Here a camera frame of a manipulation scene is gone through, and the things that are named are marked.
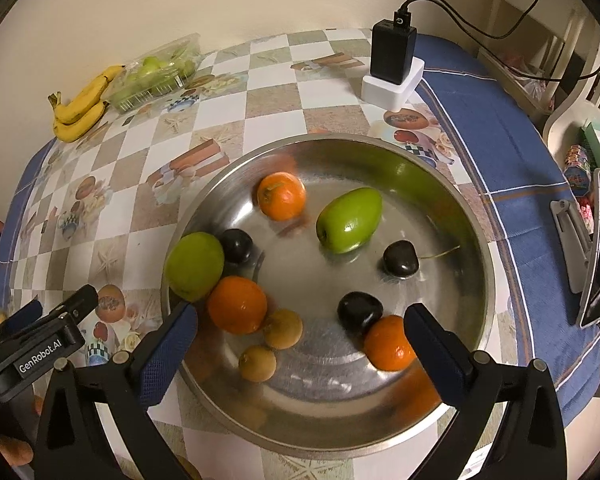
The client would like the black power adapter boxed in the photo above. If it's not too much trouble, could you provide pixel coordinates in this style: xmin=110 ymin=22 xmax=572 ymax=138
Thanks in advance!
xmin=370 ymin=10 xmax=417 ymax=86

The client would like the round green fruit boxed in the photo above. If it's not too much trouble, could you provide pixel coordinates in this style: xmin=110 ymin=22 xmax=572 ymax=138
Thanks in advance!
xmin=163 ymin=232 xmax=224 ymax=302

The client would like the black cable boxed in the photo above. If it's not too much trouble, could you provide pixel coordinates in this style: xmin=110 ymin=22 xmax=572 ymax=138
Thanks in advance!
xmin=394 ymin=0 xmax=600 ymax=83

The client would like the blue cloth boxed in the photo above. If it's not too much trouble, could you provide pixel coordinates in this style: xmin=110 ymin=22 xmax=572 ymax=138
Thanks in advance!
xmin=415 ymin=35 xmax=600 ymax=424

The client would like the orange tangerine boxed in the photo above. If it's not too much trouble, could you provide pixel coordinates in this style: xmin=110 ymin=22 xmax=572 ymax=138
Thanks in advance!
xmin=363 ymin=315 xmax=415 ymax=372
xmin=257 ymin=171 xmax=306 ymax=221
xmin=206 ymin=275 xmax=268 ymax=335

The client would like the white box base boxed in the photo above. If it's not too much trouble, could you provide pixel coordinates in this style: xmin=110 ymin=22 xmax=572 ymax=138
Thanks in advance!
xmin=361 ymin=56 xmax=425 ymax=112

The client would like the yellow banana bunch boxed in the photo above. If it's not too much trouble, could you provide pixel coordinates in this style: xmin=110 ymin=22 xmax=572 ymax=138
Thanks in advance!
xmin=47 ymin=65 xmax=124 ymax=143

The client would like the oblong green fruit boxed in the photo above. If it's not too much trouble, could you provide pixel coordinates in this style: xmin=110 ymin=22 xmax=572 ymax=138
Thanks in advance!
xmin=316 ymin=188 xmax=382 ymax=255

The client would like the dark cherry with stem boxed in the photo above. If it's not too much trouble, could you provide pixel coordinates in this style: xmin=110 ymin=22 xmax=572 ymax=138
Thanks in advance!
xmin=381 ymin=240 xmax=458 ymax=278

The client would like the large steel bowl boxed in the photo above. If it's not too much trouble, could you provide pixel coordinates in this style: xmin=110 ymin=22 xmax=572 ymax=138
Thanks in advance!
xmin=175 ymin=134 xmax=495 ymax=460

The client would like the checkered patterned tablecloth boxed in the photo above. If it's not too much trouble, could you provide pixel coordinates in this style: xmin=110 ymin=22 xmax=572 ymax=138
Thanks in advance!
xmin=0 ymin=29 xmax=518 ymax=479

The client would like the clear box of green fruits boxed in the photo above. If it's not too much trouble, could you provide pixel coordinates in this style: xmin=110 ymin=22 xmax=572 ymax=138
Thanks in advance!
xmin=102 ymin=34 xmax=201 ymax=113

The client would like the grey phone stand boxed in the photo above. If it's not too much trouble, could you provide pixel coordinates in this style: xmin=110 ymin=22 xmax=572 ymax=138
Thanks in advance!
xmin=550 ymin=200 xmax=592 ymax=294

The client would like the brown longan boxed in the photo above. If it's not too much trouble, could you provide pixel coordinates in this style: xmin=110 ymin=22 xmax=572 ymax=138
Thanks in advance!
xmin=262 ymin=309 xmax=303 ymax=350
xmin=238 ymin=346 xmax=277 ymax=382

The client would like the white chair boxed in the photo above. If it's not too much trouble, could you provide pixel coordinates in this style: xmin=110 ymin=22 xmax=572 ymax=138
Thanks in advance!
xmin=478 ymin=0 xmax=600 ymax=162

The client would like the colourful round tin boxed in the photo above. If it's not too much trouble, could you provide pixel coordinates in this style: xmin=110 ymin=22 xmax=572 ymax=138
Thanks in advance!
xmin=564 ymin=144 xmax=592 ymax=197

